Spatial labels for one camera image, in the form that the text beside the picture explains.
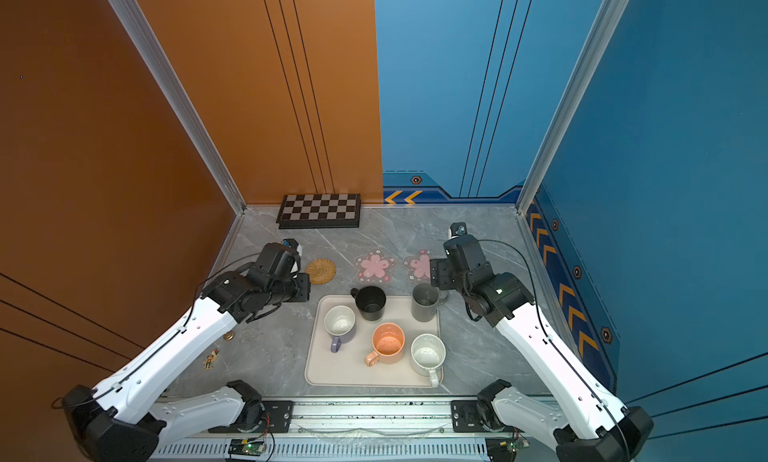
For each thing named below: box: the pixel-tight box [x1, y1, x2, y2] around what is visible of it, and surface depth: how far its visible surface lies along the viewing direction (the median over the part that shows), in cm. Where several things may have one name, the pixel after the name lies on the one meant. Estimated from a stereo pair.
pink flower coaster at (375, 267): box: [354, 248, 397, 283], surface depth 104 cm
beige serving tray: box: [304, 295, 441, 387], surface depth 84 cm
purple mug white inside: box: [323, 305, 356, 354], surface depth 84 cm
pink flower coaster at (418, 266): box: [402, 248, 433, 283], surface depth 104 cm
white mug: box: [410, 333, 447, 388], surface depth 79 cm
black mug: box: [350, 285, 387, 321], surface depth 87 cm
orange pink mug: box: [365, 322, 406, 367], surface depth 81 cm
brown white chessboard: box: [276, 193, 362, 229], surface depth 118 cm
